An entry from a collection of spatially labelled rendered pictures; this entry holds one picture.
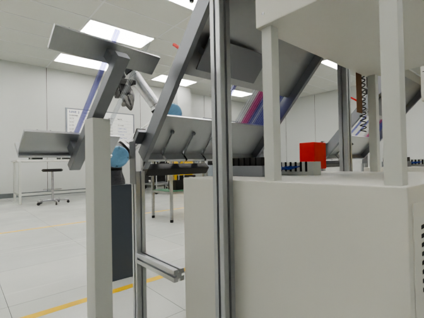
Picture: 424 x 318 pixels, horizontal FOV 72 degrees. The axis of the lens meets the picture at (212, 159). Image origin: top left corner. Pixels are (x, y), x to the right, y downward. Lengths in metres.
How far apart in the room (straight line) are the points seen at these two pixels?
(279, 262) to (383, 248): 0.24
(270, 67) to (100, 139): 0.57
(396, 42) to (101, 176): 0.84
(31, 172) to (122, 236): 6.09
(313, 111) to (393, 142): 10.35
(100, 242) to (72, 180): 7.00
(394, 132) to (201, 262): 0.64
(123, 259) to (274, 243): 1.28
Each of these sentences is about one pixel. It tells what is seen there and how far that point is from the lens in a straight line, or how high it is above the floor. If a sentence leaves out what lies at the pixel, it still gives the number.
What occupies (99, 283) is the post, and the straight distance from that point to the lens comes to 1.06.
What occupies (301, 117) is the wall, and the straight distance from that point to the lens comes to 11.15.
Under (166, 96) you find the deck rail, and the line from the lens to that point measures 1.08.
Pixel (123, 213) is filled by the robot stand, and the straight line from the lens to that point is 1.83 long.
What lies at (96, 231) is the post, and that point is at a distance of 1.02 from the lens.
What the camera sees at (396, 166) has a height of 0.65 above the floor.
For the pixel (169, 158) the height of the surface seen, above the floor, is 0.69.
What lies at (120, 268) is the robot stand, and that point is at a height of 0.06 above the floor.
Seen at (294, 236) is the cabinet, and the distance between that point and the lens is 0.70.
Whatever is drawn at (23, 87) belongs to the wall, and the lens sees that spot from 7.99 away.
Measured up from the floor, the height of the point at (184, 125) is 0.83.
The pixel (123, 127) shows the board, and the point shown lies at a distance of 8.49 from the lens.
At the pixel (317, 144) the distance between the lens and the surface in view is 1.84.
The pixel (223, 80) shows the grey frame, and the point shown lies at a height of 0.89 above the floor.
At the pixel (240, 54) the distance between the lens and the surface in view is 1.14.
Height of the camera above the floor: 0.67
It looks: 1 degrees up
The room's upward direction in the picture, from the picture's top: 1 degrees counter-clockwise
